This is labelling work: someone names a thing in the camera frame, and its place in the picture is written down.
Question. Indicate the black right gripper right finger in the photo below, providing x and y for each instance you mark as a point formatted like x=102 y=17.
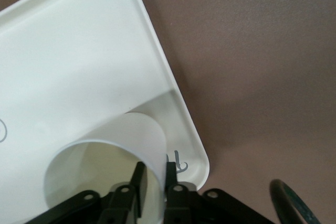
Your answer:
x=176 y=203

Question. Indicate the white paper cup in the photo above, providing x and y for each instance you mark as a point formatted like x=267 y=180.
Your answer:
x=118 y=129

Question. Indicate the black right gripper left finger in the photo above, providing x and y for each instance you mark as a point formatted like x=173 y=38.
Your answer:
x=136 y=195

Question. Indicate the white bear print tray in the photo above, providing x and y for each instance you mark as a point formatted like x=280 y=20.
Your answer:
x=78 y=51

